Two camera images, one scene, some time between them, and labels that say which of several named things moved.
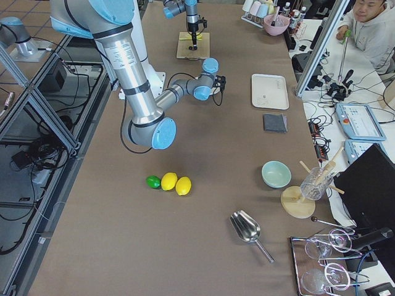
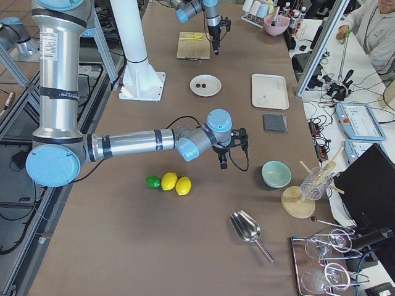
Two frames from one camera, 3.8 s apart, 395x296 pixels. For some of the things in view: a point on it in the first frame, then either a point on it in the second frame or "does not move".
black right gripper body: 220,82 → 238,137
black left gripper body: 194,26 → 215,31
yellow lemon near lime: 169,181 does not move
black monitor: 369,190 does not move
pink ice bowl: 281,24 does not move
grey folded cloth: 275,123 does not move
